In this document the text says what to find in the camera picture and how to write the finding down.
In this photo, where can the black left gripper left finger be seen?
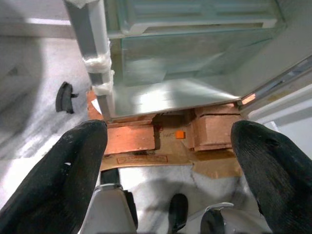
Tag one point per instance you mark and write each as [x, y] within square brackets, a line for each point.
[56, 185]

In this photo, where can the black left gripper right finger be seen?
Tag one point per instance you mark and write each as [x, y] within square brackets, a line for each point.
[280, 175]

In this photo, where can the fridge door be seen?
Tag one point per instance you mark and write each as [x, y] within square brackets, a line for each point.
[287, 85]

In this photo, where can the open silver fridge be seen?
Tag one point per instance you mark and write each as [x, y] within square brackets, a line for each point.
[170, 97]

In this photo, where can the glass fridge shelf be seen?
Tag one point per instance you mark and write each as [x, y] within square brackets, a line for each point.
[190, 39]

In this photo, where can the clear fridge drawer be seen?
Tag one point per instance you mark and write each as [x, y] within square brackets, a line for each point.
[185, 12]

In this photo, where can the robot left leg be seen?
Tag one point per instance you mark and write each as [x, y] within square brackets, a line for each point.
[109, 209]

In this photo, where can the black curved floor object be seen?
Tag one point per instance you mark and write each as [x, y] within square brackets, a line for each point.
[64, 97]

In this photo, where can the small orange block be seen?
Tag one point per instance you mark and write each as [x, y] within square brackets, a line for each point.
[180, 134]

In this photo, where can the white tape wrap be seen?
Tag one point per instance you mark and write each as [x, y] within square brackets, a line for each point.
[103, 87]
[97, 64]

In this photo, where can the brown cardboard sheet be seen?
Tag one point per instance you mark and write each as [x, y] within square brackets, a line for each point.
[170, 151]

